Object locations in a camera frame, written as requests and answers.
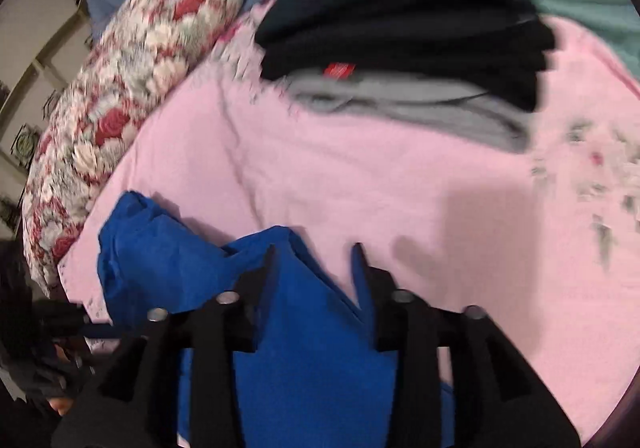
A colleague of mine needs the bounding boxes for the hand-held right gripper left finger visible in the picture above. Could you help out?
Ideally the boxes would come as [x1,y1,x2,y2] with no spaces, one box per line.
[50,244,277,448]

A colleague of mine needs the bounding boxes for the folded grey garment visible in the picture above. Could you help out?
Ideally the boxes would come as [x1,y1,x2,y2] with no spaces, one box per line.
[284,68,535,155]

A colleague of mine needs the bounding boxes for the blue pants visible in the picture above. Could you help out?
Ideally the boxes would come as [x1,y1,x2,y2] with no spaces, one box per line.
[97,191,457,448]

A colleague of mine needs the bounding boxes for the pink bed sheet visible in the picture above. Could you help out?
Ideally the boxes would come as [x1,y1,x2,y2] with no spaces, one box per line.
[57,0,640,448]

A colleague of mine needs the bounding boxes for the framed wall picture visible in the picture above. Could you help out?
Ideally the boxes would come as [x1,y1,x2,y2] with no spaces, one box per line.
[10,124,41,169]

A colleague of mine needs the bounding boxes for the red floral pillow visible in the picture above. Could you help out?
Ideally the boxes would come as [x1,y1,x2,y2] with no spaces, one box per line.
[22,0,248,297]

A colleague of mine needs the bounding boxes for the folded black clothes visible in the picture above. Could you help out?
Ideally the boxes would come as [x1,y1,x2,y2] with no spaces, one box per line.
[254,0,559,113]

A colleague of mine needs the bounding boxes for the person's left hand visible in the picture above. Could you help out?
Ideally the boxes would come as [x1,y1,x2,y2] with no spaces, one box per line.
[50,395,77,418]

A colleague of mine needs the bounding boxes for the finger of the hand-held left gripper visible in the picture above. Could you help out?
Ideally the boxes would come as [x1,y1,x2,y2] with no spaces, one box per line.
[75,320,115,341]

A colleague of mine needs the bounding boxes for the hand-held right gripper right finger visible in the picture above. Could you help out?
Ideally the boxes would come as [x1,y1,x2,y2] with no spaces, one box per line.
[350,242,584,448]

